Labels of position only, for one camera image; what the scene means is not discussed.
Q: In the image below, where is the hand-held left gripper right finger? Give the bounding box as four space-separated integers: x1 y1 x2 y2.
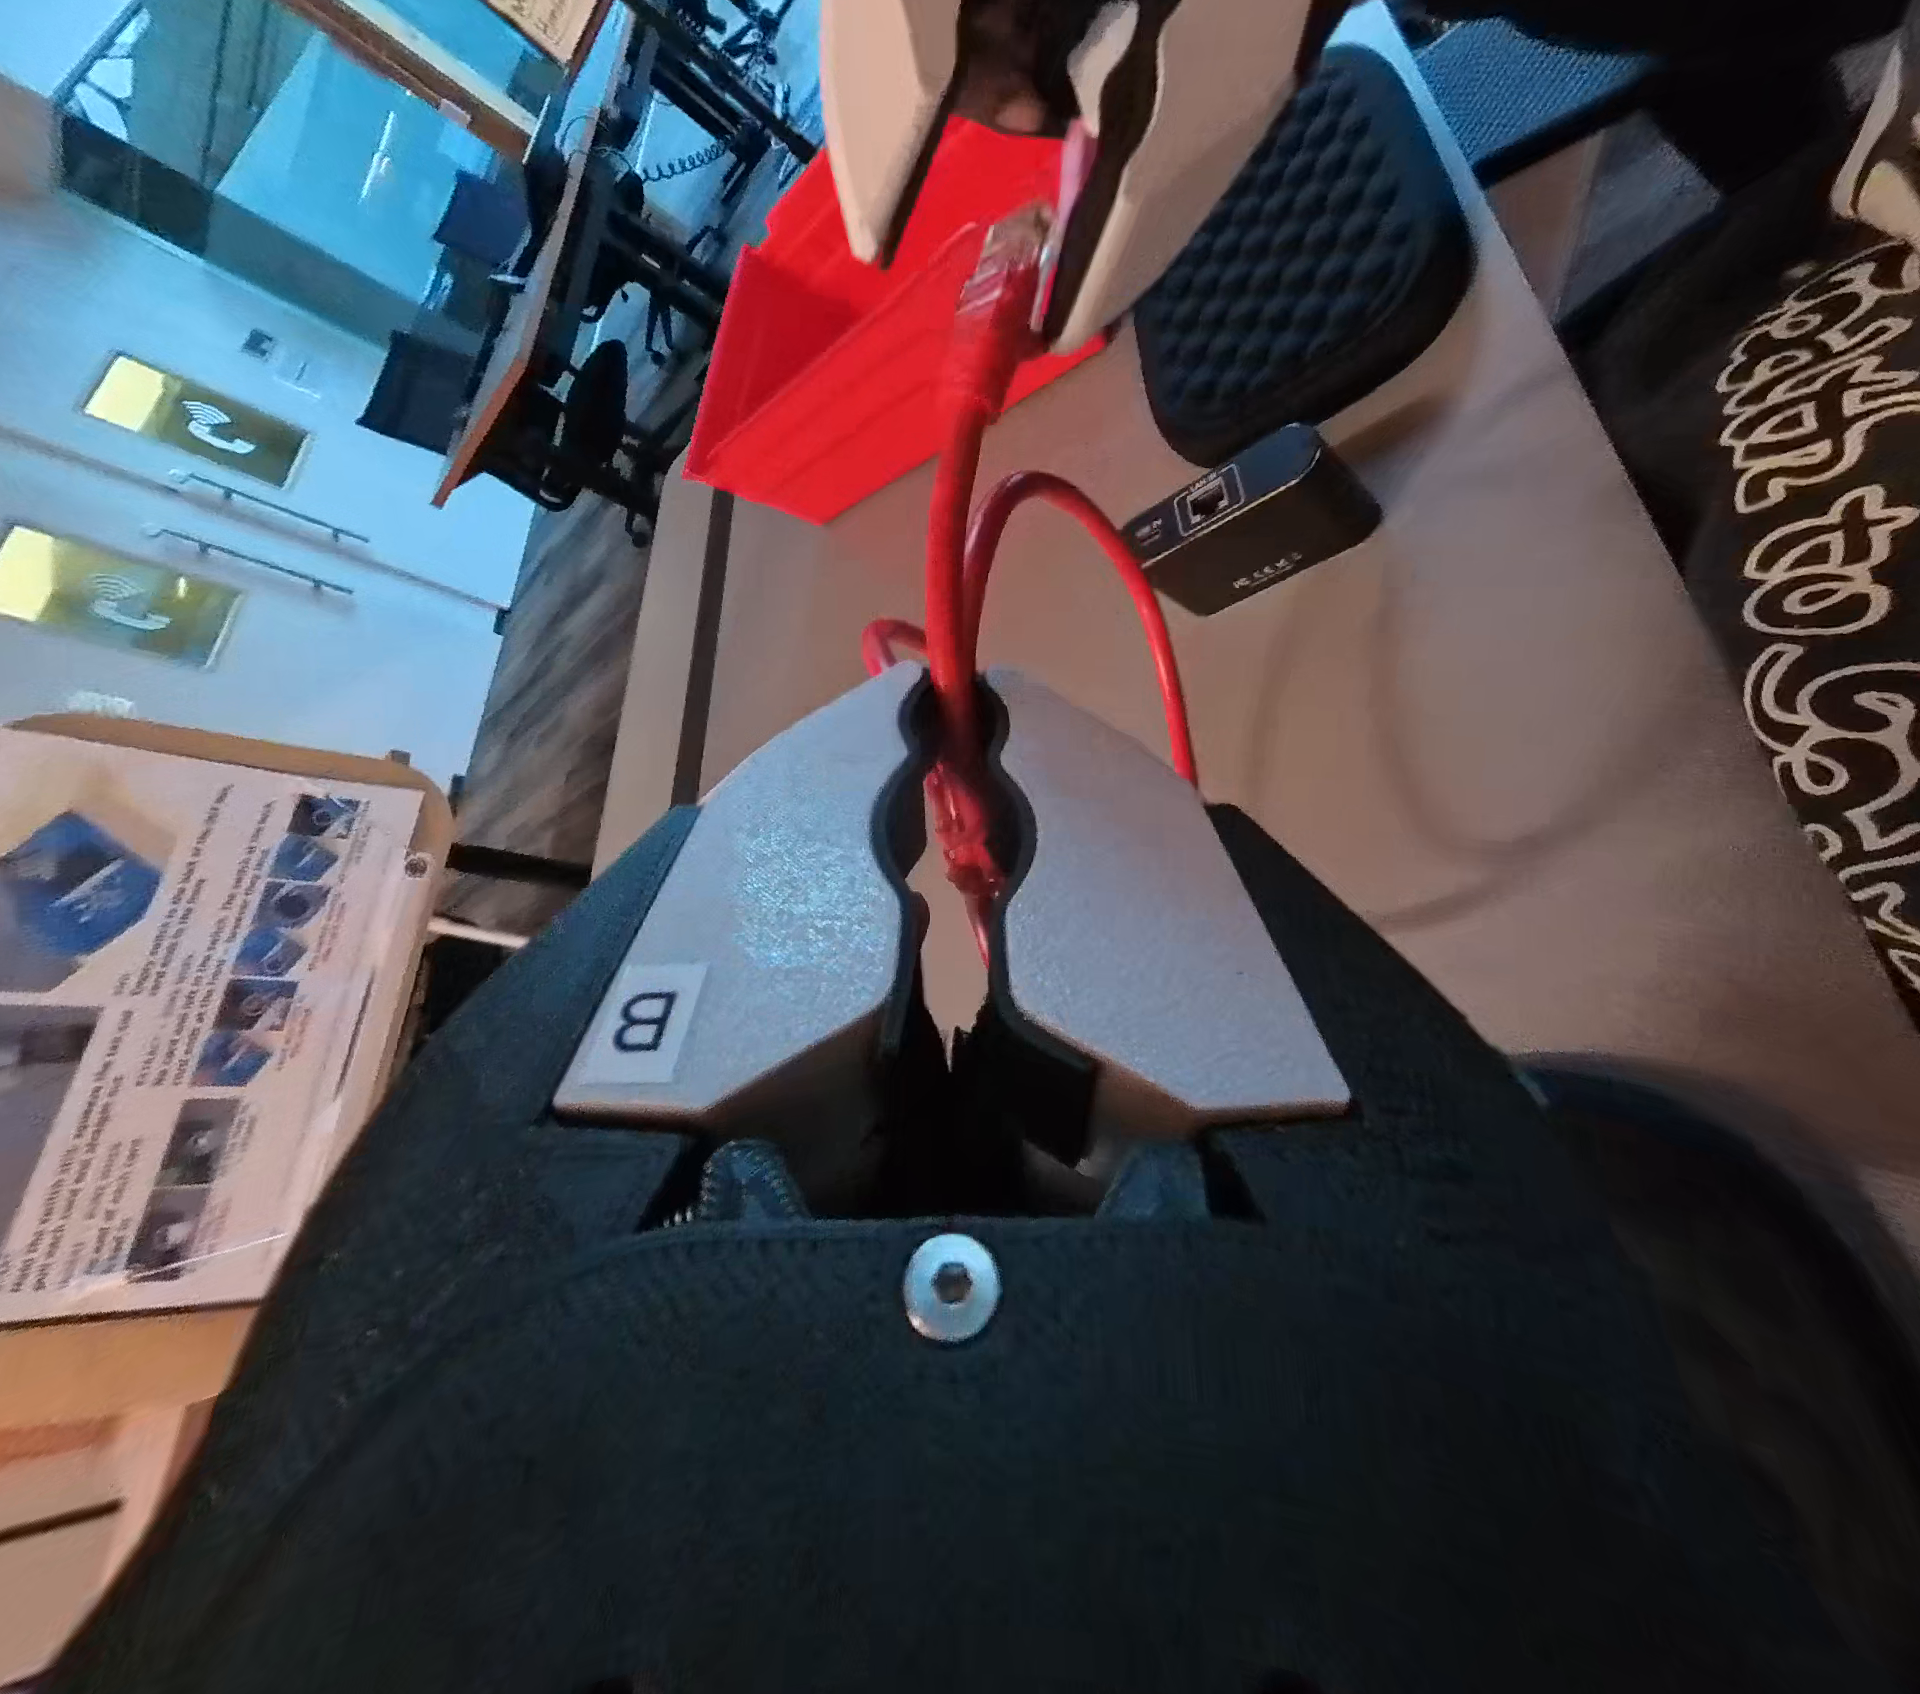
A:
982 666 1356 1173

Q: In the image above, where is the black office chair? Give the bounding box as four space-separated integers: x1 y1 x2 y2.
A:
529 339 662 548
357 326 504 449

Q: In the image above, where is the person's dark printed shirt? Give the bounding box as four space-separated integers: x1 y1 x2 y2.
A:
1553 0 1920 1028

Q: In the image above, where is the wooden desk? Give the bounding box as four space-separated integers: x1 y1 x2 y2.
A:
433 0 821 512

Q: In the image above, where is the black network adapter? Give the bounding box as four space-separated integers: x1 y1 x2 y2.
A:
1119 420 1387 620

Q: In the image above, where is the red plastic bin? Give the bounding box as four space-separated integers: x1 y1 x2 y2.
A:
684 111 1116 526

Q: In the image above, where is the instruction poster board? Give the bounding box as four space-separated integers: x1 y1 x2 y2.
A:
0 712 460 1336

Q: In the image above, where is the person's right hand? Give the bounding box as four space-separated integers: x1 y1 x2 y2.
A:
961 0 1083 136

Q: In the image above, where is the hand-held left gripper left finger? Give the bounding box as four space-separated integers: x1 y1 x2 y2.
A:
548 661 929 1173

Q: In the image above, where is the phone booth sign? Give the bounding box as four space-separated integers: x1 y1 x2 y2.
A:
78 350 312 493
0 524 247 674

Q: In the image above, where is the black textured pad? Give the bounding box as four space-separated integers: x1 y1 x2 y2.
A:
1128 45 1476 470

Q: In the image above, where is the grey mesh chair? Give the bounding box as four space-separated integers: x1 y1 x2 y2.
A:
1411 0 1728 325

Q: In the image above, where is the red ethernet cable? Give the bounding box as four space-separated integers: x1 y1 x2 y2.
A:
859 198 1203 976

